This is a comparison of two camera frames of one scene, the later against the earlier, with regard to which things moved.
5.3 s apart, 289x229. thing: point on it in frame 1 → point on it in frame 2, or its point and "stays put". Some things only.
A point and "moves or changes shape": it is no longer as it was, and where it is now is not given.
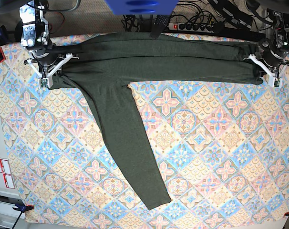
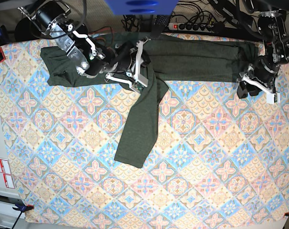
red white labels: (2, 166) stays put
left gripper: (44, 57) → (121, 60)
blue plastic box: (148, 7) stays put
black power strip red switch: (177, 26) stays put
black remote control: (160, 23) stays put
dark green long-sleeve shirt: (108, 64) moves or changes shape
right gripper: (271, 57) → (264, 70)
